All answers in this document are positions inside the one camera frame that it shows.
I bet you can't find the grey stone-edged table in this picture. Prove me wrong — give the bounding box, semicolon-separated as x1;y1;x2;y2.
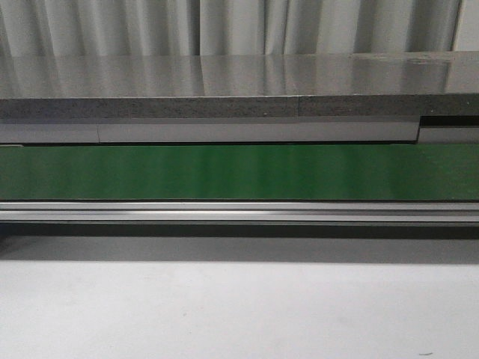
1;52;478;119

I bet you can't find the front aluminium conveyor rail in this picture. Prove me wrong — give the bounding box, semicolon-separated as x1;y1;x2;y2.
1;200;478;225

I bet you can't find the aluminium conveyor rail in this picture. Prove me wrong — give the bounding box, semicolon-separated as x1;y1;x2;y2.
1;200;478;225
1;115;478;145

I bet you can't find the grey pleated curtain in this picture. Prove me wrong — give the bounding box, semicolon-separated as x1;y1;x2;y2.
1;1;478;57

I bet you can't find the green conveyor belt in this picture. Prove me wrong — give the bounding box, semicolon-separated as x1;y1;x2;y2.
1;144;478;201

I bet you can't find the rear aluminium conveyor rail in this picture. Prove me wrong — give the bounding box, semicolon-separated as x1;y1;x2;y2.
1;115;478;145

